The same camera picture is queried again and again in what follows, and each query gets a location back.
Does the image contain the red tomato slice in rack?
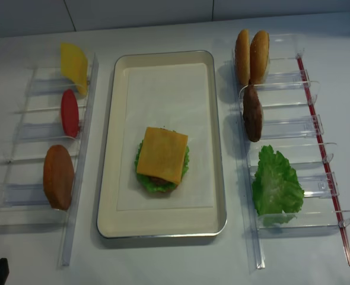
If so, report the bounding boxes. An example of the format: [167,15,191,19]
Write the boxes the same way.
[61,89,79,138]

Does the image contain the brown meat patty in rack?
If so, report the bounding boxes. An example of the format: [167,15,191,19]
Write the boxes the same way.
[243,83,263,142]

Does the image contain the orange cheese slice on burger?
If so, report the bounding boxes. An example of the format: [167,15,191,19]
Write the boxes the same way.
[136,127,188,185]

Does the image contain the sesame top bun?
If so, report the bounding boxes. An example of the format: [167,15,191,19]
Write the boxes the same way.
[250,30,269,84]

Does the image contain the white paper tray liner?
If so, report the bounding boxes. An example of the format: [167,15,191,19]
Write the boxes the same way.
[117,64,215,210]

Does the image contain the green lettuce leaf in rack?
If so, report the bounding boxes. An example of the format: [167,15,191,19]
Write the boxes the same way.
[252,145,304,227]

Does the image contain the clear acrylic left rack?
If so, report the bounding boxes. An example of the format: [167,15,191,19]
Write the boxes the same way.
[0,52,99,266]

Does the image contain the cream rectangular metal tray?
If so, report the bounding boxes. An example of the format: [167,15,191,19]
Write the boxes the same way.
[97,50,227,238]

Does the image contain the brown bun half left rack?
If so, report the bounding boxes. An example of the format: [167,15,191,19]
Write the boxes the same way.
[43,145,74,211]

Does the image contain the clear acrylic right rack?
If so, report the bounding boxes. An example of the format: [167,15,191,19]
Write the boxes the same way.
[232,34,350,269]

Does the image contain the tan bun half right rack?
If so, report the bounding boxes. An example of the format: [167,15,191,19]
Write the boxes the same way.
[234,29,250,86]

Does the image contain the green lettuce under burger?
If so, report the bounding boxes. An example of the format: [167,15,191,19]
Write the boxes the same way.
[134,140,189,190]

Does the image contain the clear acrylic rack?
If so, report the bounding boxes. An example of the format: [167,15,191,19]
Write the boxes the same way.
[0,52,99,266]
[232,34,350,269]

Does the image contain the yellow cheese slice in rack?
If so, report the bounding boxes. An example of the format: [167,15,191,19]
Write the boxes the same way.
[61,43,88,97]

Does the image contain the brown patty in burger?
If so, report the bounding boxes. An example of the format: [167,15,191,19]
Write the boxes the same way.
[149,176,168,186]

